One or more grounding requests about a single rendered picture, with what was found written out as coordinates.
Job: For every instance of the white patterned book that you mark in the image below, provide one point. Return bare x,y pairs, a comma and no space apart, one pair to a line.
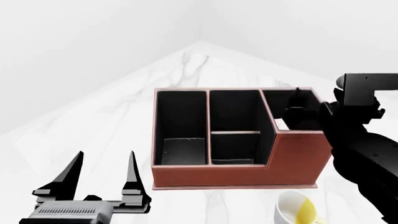
281,124

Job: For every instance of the black right gripper camera box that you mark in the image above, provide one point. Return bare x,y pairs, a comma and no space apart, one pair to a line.
360,88

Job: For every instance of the brown leather desk caddy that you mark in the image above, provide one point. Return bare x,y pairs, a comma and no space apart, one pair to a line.
295,161

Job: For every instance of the grey left gripper camera box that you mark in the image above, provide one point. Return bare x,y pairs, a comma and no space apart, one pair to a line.
71,211

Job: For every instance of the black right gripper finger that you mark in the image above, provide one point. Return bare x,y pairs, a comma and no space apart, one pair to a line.
297,100

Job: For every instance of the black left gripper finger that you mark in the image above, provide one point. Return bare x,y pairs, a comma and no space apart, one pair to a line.
66,177
133,182

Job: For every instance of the white and yellow mug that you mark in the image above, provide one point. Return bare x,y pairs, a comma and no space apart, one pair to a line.
287,207

